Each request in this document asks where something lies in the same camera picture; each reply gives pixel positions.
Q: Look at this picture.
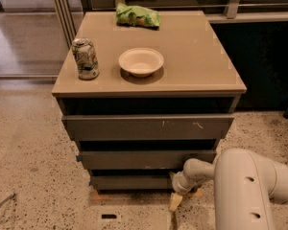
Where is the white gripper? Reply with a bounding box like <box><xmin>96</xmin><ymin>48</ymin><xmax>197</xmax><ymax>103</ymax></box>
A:
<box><xmin>169</xmin><ymin>172</ymin><xmax>199</xmax><ymax>212</ymax></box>

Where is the grey bottom drawer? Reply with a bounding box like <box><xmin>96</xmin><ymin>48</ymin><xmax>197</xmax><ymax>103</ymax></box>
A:
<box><xmin>90</xmin><ymin>175</ymin><xmax>172</xmax><ymax>191</ymax></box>

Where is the grey drawer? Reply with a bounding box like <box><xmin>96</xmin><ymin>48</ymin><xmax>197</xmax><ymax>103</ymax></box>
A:
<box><xmin>90</xmin><ymin>175</ymin><xmax>172</xmax><ymax>191</ymax></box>
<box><xmin>62</xmin><ymin>114</ymin><xmax>233</xmax><ymax>141</ymax></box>
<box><xmin>76</xmin><ymin>150</ymin><xmax>216</xmax><ymax>170</ymax></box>

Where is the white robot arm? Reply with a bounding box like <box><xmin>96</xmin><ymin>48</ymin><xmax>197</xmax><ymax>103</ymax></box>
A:
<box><xmin>169</xmin><ymin>149</ymin><xmax>288</xmax><ymax>230</ymax></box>

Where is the grey middle drawer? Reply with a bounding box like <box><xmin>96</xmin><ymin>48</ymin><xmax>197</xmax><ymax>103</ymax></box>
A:
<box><xmin>76</xmin><ymin>150</ymin><xmax>216</xmax><ymax>170</ymax></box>

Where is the grey drawer cabinet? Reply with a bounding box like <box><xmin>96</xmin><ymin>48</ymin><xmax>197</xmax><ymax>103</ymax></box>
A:
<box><xmin>51</xmin><ymin>11</ymin><xmax>248</xmax><ymax>194</ymax></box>

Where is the grey top drawer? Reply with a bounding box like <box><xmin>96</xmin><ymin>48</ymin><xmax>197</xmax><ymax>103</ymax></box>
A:
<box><xmin>62</xmin><ymin>114</ymin><xmax>233</xmax><ymax>141</ymax></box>

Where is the white paper bowl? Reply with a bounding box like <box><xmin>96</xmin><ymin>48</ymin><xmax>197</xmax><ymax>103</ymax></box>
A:
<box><xmin>119</xmin><ymin>48</ymin><xmax>164</xmax><ymax>78</ymax></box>

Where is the crumpled drink can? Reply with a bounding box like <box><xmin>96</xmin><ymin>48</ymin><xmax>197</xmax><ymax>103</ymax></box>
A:
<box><xmin>71</xmin><ymin>38</ymin><xmax>99</xmax><ymax>80</ymax></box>

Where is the green chip bag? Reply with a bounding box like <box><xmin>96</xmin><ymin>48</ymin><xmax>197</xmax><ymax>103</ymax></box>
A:
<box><xmin>116</xmin><ymin>3</ymin><xmax>161</xmax><ymax>28</ymax></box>

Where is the metal window frame post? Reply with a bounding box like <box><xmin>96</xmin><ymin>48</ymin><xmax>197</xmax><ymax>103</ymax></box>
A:
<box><xmin>53</xmin><ymin>0</ymin><xmax>76</xmax><ymax>48</ymax></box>

